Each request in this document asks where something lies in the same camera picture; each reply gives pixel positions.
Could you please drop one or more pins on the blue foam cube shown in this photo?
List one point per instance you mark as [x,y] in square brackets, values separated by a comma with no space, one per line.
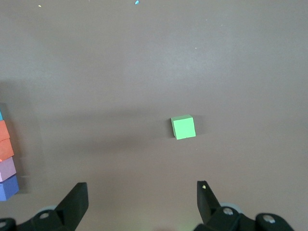
[1,116]

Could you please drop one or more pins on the purple foam cube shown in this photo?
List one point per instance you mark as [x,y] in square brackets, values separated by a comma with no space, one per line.
[7,188]

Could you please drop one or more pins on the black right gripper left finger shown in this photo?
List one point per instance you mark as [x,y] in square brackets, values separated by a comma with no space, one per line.
[69,211]

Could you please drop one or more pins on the green foam cube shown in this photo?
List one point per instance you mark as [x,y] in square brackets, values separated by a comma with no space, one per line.
[184,128]

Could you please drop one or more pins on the pink foam cube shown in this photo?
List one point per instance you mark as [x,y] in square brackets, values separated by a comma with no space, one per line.
[6,168]

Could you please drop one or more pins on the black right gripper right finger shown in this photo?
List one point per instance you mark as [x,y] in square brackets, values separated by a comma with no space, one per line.
[216,216]

